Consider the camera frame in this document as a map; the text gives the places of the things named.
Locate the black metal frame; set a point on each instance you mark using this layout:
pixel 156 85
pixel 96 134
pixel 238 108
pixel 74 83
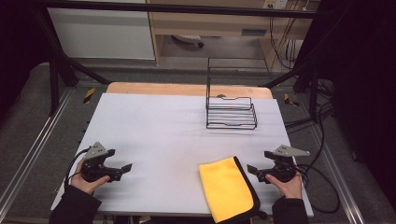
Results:
pixel 174 8

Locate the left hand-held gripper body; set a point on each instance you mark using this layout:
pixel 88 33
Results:
pixel 93 170

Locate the white object under desk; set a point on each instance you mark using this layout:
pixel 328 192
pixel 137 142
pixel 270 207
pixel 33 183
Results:
pixel 188 39

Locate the white wall socket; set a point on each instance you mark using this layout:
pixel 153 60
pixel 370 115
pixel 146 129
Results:
pixel 275 3

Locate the person's left hand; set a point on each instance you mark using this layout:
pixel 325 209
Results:
pixel 84 183

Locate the yellow cloth with black trim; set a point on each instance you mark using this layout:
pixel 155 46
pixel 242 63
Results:
pixel 225 188

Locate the wooden desk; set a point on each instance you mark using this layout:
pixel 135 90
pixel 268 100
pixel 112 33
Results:
pixel 218 23

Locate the white cabinet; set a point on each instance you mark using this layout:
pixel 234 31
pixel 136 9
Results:
pixel 102 32

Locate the aluminium floor rail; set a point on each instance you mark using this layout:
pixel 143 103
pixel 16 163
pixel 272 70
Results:
pixel 34 146
pixel 337 174

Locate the white table mat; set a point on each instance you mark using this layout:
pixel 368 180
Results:
pixel 162 140

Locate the yellow and black tape strip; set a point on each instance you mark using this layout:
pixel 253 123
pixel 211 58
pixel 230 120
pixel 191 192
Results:
pixel 89 95
pixel 290 100

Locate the person's right hand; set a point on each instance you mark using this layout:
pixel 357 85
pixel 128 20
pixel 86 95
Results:
pixel 291 188

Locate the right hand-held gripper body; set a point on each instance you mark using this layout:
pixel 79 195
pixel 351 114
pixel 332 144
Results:
pixel 284 169

